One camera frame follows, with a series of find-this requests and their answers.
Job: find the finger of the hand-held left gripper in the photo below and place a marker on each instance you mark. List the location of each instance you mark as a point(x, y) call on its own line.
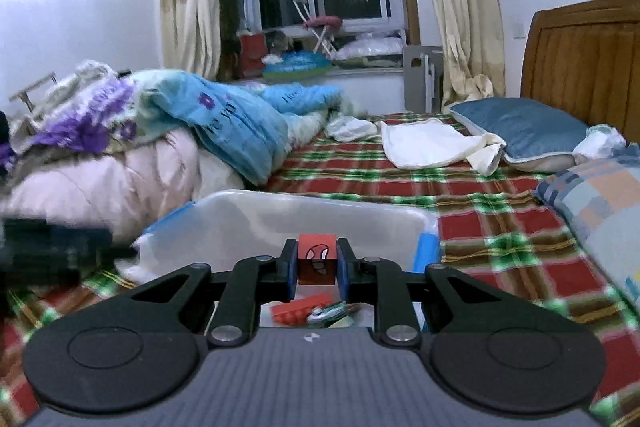
point(55, 252)

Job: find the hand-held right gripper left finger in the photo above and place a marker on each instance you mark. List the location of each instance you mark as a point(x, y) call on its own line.
point(289, 272)

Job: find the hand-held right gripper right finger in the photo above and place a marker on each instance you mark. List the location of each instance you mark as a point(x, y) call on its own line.
point(343, 274)

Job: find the small red cube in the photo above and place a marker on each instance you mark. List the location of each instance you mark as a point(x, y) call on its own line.
point(317, 259)

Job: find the long orange toy brick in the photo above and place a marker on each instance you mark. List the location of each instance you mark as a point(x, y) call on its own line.
point(292, 312)

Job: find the white and green toy car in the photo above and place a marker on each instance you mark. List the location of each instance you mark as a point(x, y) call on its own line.
point(327, 312)

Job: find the white plastic container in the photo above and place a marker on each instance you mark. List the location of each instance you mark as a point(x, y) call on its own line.
point(240, 227)

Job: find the pink quilt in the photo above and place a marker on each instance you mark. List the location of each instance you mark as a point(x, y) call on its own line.
point(100, 187)

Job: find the purple floral blanket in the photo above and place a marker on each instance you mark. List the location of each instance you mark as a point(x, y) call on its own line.
point(85, 127)

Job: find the white folded cloth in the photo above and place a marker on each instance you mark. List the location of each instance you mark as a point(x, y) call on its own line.
point(425, 142)

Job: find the light blue blanket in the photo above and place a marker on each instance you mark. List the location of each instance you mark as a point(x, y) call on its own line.
point(235, 122)

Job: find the folding rack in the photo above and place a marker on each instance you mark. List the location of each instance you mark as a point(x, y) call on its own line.
point(32, 89)

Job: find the cream crumpled cloth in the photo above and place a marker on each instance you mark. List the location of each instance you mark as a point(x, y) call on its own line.
point(92, 72)

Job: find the grey board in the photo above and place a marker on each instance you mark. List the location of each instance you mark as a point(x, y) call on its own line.
point(416, 82)

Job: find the blue plastic bag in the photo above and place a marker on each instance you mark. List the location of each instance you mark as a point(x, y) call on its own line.
point(297, 63)

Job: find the white pillow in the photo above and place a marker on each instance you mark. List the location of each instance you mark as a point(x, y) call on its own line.
point(370, 52)

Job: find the blue pillow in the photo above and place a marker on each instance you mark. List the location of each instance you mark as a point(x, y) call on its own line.
point(520, 127)

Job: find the folding chair with red seat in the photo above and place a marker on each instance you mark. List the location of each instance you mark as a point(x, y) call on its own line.
point(320, 24)

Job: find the patchwork pillow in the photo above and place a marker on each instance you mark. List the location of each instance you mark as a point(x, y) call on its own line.
point(600, 207)

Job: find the small white crumpled cloth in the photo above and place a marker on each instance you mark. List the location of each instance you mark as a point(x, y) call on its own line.
point(600, 142)

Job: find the wooden headboard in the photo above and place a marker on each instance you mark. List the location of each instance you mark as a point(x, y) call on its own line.
point(580, 62)

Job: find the wall switch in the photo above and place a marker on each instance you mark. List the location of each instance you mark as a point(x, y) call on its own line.
point(519, 29)

